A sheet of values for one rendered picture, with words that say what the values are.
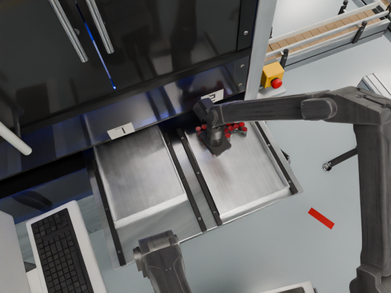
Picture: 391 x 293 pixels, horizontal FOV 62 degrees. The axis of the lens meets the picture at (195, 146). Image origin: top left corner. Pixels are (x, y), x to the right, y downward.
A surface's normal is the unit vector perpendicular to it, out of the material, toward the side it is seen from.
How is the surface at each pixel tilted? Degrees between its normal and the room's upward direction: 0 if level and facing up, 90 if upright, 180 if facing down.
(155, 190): 0
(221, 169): 0
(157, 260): 41
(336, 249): 0
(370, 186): 71
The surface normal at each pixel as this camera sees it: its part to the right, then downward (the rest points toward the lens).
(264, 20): 0.37, 0.82
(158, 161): -0.05, -0.44
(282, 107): -0.84, 0.22
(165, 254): -0.14, -0.91
